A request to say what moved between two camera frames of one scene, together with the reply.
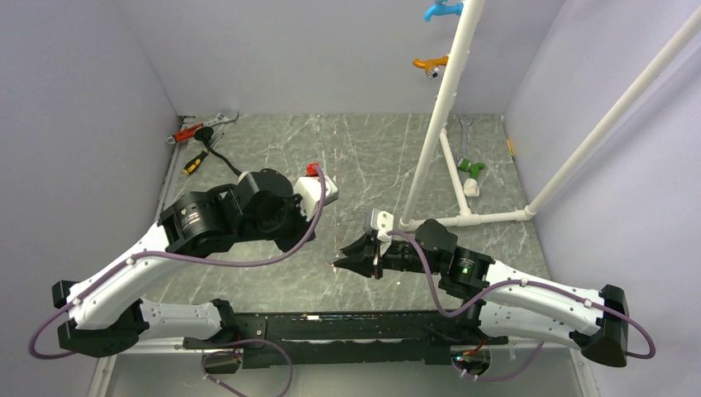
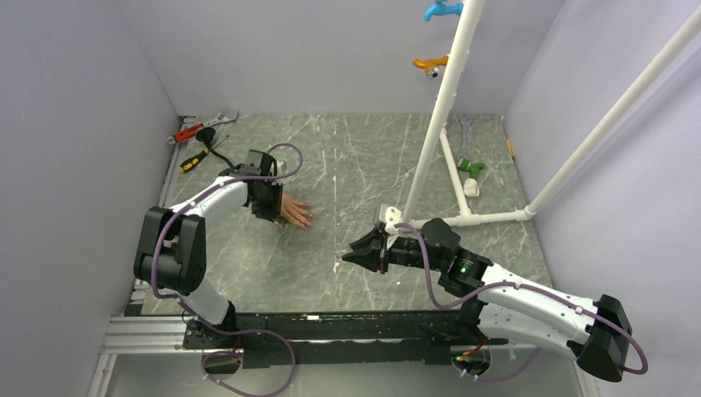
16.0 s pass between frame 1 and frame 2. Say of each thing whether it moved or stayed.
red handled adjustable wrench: stayed
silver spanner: stayed
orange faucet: stayed
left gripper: moved
